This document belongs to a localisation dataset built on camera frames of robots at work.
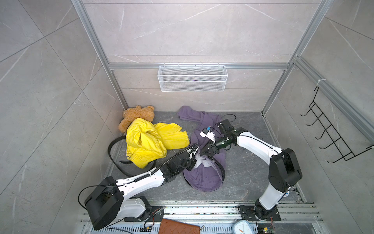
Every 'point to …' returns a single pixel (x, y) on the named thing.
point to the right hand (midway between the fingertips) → (204, 151)
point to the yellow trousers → (146, 142)
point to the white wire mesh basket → (192, 78)
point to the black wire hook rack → (337, 141)
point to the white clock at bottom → (242, 227)
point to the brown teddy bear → (130, 114)
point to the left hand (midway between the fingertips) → (195, 152)
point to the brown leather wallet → (171, 226)
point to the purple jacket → (206, 176)
